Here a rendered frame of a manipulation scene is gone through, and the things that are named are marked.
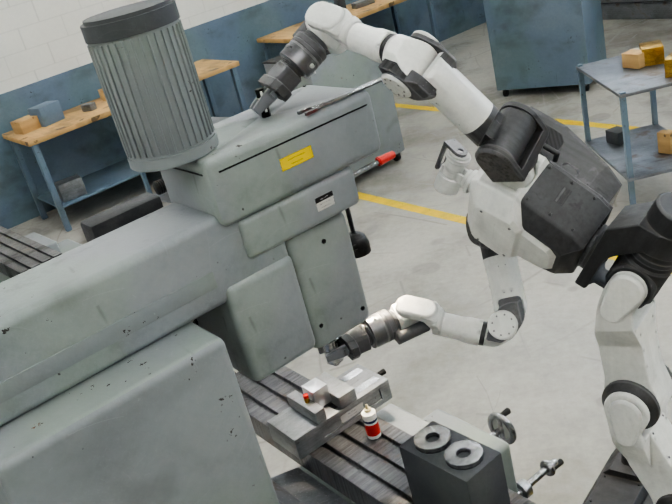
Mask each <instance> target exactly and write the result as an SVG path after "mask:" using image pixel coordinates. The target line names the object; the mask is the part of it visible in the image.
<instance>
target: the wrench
mask: <svg viewBox="0 0 672 504"><path fill-rule="evenodd" d="M380 82H382V77H379V78H377V79H374V80H372V81H370V82H368V83H365V84H363V85H361V86H358V87H356V88H354V89H351V90H349V91H347V92H344V93H342V94H340V95H337V96H335V97H333V98H330V99H328V100H326V101H324V102H321V103H319V104H317V105H314V106H309V107H306V108H304V109H301V110H299V111H297V115H300V114H303V113H304V114H305V116H308V115H310V114H312V113H315V112H317V111H319V110H321V108H322V107H325V106H327V105H329V104H332V103H334V102H336V101H338V100H341V99H343V98H345V97H348V96H350V95H352V94H354V93H357V92H359V91H361V90H364V89H366V88H368V87H371V86H373V85H375V84H377V83H380Z"/></svg>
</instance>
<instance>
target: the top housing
mask: <svg viewBox="0 0 672 504"><path fill-rule="evenodd" d="M351 89H352V88H340V87H327V86H315V85H303V86H302V87H301V88H298V89H296V90H293V91H292V92H291V93H292V96H291V97H290V98H289V99H288V100H287V101H286V102H285V101H283V100H280V99H278V98H277V99H276V100H275V101H274V102H273V103H272V104H271V105H270V106H269V109H270V113H271V116H270V117H267V118H262V114H260V115H258V114H257V113H255V112H254V111H253V110H252V109H249V110H246V111H244V112H241V113H239V114H237V115H234V116H232V117H230V118H227V119H225V120H222V121H220V122H218V123H215V124H213V125H214V130H215V131H216V134H217V137H218V141H219V142H218V145H217V146H216V148H215V149H214V150H213V151H211V152H210V153H208V154H207V155H205V156H203V157H201V158H199V159H197V160H195V161H193V162H190V163H188V164H185V165H182V166H179V167H175V168H172V169H168V170H163V171H161V174H162V177H163V180H164V183H165V186H166V189H167V192H168V195H169V198H170V200H171V203H174V202H175V203H178V204H181V205H184V206H187V207H190V208H193V209H196V210H199V211H202V212H205V213H208V214H210V215H213V216H214V217H216V219H217V220H218V221H219V223H220V224H222V225H224V226H228V225H231V224H233V223H235V222H237V221H239V220H241V219H243V218H245V217H247V216H249V215H251V214H253V213H255V212H257V211H259V210H261V209H263V208H265V207H267V206H269V205H271V204H273V203H275V202H277V201H279V200H281V199H283V198H285V197H287V196H289V195H291V194H293V193H295V192H297V191H300V190H302V189H304V188H306V187H308V186H310V185H312V184H314V183H316V182H318V181H320V180H322V179H324V178H326V177H328V176H330V175H332V174H334V173H336V172H338V171H340V170H342V169H344V168H346V167H348V166H350V165H352V164H354V163H356V162H358V161H360V160H362V159H364V158H366V157H368V156H370V155H372V154H374V153H376V152H377V151H378V150H379V149H380V139H379V134H378V130H377V125H376V121H375V116H374V112H373V108H372V103H371V99H370V95H369V93H368V92H367V91H366V90H361V91H359V92H357V93H354V94H352V95H350V96H348V97H345V98H343V99H341V100H338V101H336V102H334V103H332V104H329V105H327V106H325V107H322V108H321V110H319V111H317V112H315V113H312V114H310V115H308V116H305V114H304V113H303V114H300V115H297V111H299V110H301V109H304V108H306V107H309V106H314V105H317V104H319V103H321V102H324V101H326V100H328V99H330V98H333V97H335V96H337V95H340V94H342V93H344V92H347V91H349V90H351Z"/></svg>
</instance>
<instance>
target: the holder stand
mask: <svg viewBox="0 0 672 504"><path fill-rule="evenodd" d="M399 448H400V452H401V456H402V460H403V464H404V468H405V471H406V475H407V479H408V483H409V487H410V491H411V495H412V499H413V503H414V504H511V502H510V497H509V492H508V487H507V482H506V476H505V471H504V466H503V461H502V456H501V453H500V452H499V451H496V450H494V449H492V448H490V447H488V446H486V445H484V444H482V443H479V442H477V441H475V440H473V439H471V438H469V437H467V436H465V435H463V434H460V433H458V432H456V431H454V430H452V429H450V428H448V427H446V426H443V425H441V424H439V423H437V422H435V421H431V422H430V423H429V424H427V425H426V426H425V427H424V428H422V429H421V430H419V431H418V432H417V433H416V434H415V435H413V436H412V437H411V438H409V439H408V440H407V441H406V442H404V443H403V444H402V445H400V447H399Z"/></svg>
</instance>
